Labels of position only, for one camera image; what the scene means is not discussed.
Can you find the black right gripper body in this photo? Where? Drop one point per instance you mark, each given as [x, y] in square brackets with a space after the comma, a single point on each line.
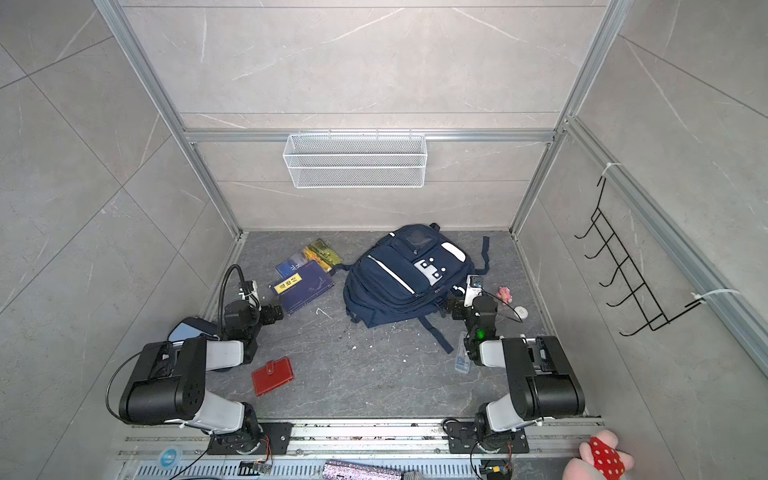
[459, 306]

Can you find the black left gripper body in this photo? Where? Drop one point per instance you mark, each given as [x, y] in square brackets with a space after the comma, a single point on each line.
[267, 312]

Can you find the navy blue student backpack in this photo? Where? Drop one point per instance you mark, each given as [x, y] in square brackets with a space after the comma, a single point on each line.
[409, 273]

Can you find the Animal Farm colourful book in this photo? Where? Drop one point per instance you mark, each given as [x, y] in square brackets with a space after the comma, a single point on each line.
[318, 251]

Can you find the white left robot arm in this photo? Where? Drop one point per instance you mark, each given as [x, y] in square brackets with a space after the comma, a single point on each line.
[167, 385]

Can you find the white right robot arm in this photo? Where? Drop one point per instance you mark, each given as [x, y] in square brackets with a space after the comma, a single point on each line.
[541, 381]

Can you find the small pink toy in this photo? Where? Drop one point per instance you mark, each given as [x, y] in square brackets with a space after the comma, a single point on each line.
[504, 294]

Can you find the small white round object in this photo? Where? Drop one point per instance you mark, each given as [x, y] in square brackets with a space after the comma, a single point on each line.
[521, 312]

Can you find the clear plastic ruler case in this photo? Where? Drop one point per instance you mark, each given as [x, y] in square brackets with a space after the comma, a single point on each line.
[462, 361]

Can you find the red wallet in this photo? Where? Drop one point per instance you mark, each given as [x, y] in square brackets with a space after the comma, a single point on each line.
[272, 375]

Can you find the dark blue book yellow label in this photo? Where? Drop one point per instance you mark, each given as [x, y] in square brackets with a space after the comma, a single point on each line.
[309, 282]

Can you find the purple glitter microphone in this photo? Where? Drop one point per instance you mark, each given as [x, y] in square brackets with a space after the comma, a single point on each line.
[341, 470]

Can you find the pink plush toy red heart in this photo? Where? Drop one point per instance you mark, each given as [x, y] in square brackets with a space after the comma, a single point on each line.
[599, 459]

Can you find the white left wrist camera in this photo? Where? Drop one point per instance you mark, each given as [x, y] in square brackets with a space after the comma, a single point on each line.
[248, 292]

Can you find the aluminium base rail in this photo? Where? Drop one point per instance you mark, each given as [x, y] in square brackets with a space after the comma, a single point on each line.
[300, 448]

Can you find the black wall hook rack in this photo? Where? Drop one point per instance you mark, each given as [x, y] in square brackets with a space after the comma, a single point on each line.
[627, 272]

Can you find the white wire mesh basket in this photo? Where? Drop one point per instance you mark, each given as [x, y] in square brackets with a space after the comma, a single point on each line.
[356, 160]

